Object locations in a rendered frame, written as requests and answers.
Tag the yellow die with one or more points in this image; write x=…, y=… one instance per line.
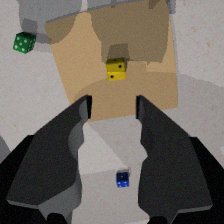
x=115, y=69

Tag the blue die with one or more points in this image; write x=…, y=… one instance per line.
x=122, y=179

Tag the green die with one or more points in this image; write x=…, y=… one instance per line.
x=24, y=42

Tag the tan flat mat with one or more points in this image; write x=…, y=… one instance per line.
x=140, y=32

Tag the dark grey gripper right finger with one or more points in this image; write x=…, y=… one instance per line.
x=180, y=179

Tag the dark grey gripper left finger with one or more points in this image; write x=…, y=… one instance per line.
x=41, y=176

